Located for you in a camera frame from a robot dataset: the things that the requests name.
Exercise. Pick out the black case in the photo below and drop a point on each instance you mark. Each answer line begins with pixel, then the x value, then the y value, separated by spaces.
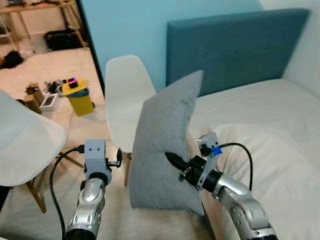
pixel 62 40

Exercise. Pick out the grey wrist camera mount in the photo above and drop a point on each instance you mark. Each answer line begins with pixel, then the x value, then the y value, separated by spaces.
pixel 95 156
pixel 210 142

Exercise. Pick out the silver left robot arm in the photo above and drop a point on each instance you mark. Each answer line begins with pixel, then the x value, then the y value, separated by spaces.
pixel 90 205

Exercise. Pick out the small white box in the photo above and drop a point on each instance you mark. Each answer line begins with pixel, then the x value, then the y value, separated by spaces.
pixel 50 102

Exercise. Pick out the white plastic chair, wooden legs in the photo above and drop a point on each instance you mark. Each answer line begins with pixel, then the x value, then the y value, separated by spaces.
pixel 125 100
pixel 25 145

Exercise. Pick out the black bag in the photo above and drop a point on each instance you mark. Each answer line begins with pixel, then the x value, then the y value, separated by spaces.
pixel 12 60

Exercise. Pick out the brown cardboard box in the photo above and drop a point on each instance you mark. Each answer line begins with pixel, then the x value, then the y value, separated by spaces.
pixel 32 97

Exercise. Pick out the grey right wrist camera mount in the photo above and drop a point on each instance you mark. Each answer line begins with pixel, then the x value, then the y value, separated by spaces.
pixel 210 142

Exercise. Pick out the grey pillow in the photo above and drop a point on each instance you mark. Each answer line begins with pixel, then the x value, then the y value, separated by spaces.
pixel 160 145

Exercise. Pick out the wooden table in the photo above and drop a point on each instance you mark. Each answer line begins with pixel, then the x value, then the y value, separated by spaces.
pixel 35 7

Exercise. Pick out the yellow waste bin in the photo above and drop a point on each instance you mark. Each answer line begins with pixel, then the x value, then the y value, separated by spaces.
pixel 81 102

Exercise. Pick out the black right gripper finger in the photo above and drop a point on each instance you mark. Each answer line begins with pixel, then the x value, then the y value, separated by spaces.
pixel 176 161

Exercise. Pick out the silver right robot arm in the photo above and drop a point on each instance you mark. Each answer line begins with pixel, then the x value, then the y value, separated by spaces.
pixel 240 205

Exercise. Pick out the blue upholstered headboard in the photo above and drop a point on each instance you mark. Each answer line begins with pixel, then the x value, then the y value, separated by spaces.
pixel 230 50

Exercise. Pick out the black door frame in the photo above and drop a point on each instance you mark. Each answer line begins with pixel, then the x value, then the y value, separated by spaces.
pixel 90 45

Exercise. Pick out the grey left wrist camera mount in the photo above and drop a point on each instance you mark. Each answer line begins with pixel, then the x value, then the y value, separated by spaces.
pixel 95 156

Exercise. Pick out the black gadget with pink light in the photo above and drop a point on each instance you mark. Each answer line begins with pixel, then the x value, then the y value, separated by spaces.
pixel 73 82

